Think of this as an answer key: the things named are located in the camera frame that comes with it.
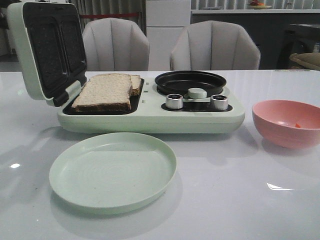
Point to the bread slice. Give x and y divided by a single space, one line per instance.
136 84
105 92

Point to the pink bowl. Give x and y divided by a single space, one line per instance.
275 120

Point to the green breakfast maker lid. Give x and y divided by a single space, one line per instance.
49 46

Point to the green breakfast maker base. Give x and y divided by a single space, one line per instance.
151 118

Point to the left silver control knob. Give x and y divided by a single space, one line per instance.
174 101

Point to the silver control knob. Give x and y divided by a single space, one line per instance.
219 102
174 101

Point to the black round frying pan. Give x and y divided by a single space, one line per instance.
179 82

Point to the right silver control knob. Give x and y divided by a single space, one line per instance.
219 102

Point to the light green plate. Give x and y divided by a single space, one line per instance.
113 173

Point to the left grey chair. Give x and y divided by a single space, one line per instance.
113 44

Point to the grey chair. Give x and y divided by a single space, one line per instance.
113 44
214 45

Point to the right grey chair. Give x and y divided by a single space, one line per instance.
214 45

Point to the white refrigerator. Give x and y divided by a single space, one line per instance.
165 20

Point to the dark grey counter cabinet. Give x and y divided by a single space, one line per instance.
267 28

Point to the fruit plate on counter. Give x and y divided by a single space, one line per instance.
257 5

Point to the black washing machine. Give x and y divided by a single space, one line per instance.
297 38

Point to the beige cushion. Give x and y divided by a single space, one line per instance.
307 60

